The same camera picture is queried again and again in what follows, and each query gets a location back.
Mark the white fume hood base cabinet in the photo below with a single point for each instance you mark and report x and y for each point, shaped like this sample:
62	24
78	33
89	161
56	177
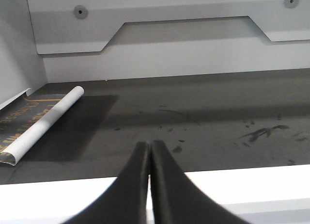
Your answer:
271	195

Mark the grey rear baffle panel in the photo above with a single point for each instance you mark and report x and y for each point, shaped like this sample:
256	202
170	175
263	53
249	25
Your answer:
88	26

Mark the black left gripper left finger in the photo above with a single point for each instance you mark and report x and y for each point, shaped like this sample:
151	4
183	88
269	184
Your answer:
124	201

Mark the rolled white paper poster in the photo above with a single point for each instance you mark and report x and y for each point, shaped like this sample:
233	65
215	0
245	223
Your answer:
18	148

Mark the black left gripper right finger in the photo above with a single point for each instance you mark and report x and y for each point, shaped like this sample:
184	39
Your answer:
175	198

